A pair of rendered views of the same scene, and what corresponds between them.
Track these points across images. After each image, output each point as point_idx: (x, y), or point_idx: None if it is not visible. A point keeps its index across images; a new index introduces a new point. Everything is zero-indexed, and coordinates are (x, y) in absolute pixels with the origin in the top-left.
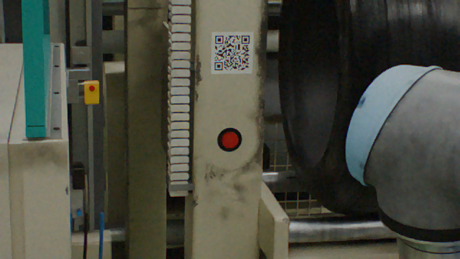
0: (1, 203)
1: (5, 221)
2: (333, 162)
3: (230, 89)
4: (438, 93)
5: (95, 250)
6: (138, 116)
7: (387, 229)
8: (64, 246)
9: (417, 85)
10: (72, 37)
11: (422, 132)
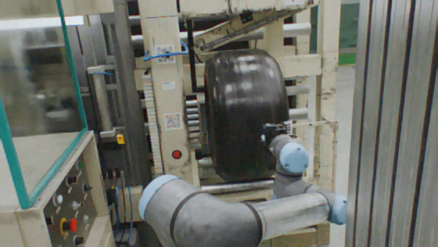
0: (16, 233)
1: (19, 239)
2: (215, 163)
3: (174, 135)
4: (163, 196)
5: (135, 195)
6: (159, 134)
7: (243, 187)
8: (45, 246)
9: (158, 191)
10: (116, 114)
11: (156, 214)
